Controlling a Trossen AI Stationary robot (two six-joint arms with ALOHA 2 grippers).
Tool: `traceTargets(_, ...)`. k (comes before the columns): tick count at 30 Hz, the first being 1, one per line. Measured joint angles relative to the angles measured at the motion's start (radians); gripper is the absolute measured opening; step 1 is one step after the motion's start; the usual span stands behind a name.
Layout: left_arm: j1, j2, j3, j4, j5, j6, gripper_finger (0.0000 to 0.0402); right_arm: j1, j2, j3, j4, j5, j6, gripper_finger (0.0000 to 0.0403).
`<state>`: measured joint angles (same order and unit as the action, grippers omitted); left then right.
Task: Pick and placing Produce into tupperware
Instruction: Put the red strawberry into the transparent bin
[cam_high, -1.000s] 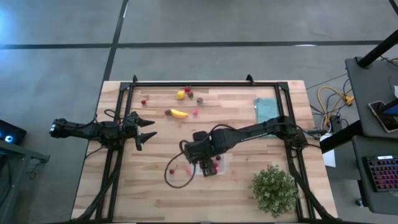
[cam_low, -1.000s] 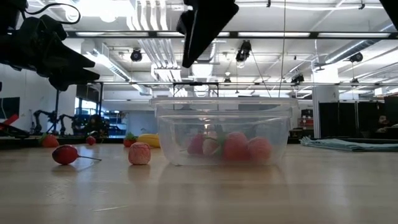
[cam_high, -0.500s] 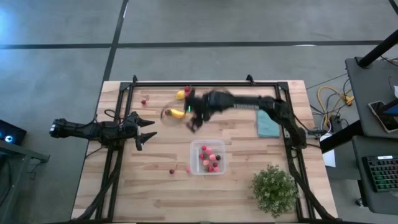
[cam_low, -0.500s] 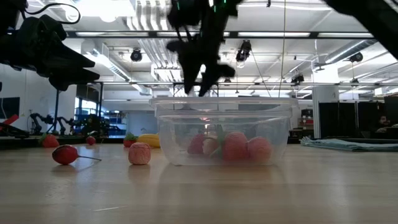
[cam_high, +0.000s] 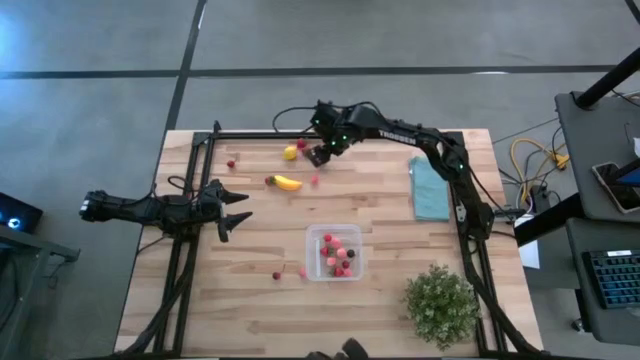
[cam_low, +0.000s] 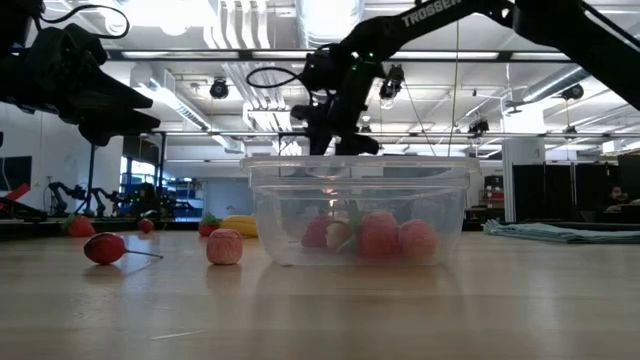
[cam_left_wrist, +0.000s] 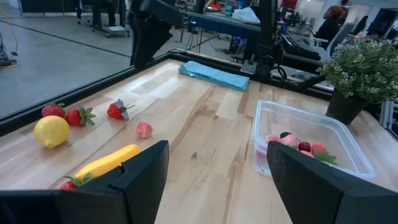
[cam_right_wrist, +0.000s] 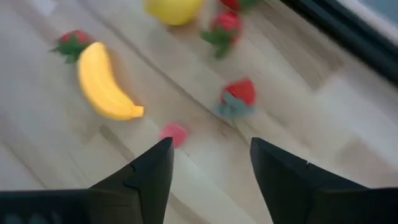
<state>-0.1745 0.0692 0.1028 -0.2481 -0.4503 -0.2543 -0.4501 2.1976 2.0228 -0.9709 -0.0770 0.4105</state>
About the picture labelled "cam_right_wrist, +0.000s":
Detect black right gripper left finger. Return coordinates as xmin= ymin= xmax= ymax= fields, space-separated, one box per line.
xmin=0 ymin=136 xmax=175 ymax=224

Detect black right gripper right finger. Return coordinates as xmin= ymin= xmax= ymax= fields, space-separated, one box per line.
xmin=249 ymin=136 xmax=398 ymax=224

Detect pink round fruit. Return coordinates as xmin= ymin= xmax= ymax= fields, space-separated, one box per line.
xmin=159 ymin=121 xmax=189 ymax=149

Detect yellow banana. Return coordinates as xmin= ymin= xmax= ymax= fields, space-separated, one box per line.
xmin=76 ymin=41 xmax=146 ymax=121

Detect red strawberry green leaves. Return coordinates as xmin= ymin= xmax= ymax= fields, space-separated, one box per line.
xmin=49 ymin=29 xmax=94 ymax=65
xmin=220 ymin=0 xmax=259 ymax=12
xmin=200 ymin=11 xmax=244 ymax=60

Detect yellow lemon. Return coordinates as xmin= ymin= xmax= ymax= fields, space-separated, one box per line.
xmin=143 ymin=0 xmax=208 ymax=26

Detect black aluminium table frame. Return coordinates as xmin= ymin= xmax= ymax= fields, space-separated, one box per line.
xmin=279 ymin=0 xmax=398 ymax=85

